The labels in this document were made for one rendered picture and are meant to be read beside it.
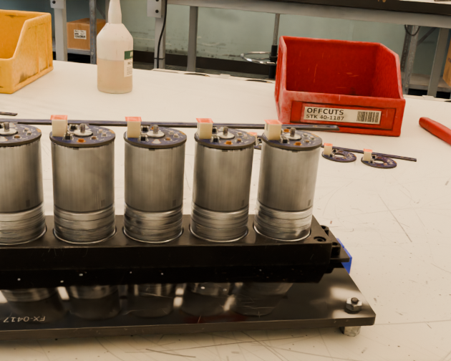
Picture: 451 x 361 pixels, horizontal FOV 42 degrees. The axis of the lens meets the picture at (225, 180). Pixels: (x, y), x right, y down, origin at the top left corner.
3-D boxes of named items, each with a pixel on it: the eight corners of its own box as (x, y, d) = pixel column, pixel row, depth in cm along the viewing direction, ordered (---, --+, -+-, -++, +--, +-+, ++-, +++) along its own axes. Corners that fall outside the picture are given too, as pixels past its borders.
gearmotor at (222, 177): (250, 260, 25) (260, 144, 23) (192, 261, 24) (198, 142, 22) (240, 233, 27) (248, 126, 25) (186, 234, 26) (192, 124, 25)
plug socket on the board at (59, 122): (72, 137, 22) (72, 120, 22) (49, 137, 22) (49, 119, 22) (74, 131, 23) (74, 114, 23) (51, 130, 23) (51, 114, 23)
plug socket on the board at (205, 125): (217, 140, 23) (219, 123, 23) (196, 139, 23) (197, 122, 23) (215, 133, 24) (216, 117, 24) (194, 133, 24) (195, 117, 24)
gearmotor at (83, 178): (114, 263, 24) (114, 142, 22) (51, 263, 23) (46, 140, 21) (115, 235, 26) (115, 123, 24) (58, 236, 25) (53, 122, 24)
